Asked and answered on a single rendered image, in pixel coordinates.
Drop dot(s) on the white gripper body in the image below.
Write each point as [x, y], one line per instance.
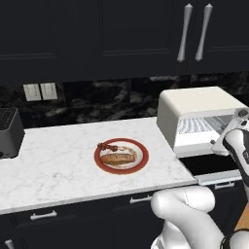
[223, 144]

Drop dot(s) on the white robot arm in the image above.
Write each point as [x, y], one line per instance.
[186, 214]

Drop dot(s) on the toaster oven glass door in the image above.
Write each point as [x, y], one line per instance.
[207, 163]

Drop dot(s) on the metal toaster oven rack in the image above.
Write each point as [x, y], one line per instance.
[197, 124]

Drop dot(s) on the white toaster oven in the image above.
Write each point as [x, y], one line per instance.
[194, 100]

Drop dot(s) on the baguette bread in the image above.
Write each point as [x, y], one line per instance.
[117, 158]

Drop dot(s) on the dark upper cupboard door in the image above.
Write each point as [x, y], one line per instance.
[230, 32]
[32, 32]
[136, 29]

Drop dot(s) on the dark cupboard door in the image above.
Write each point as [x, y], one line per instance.
[230, 32]
[81, 236]
[136, 29]
[32, 32]

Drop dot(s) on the kebab skewer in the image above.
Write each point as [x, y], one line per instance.
[108, 147]

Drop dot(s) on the dark lower cupboard door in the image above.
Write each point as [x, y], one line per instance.
[81, 236]

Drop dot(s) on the black toaster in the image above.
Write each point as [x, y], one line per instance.
[9, 133]

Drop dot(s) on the dark drawer front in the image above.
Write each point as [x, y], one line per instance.
[124, 201]
[241, 185]
[81, 212]

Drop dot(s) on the red rimmed plate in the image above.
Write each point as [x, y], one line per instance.
[141, 162]

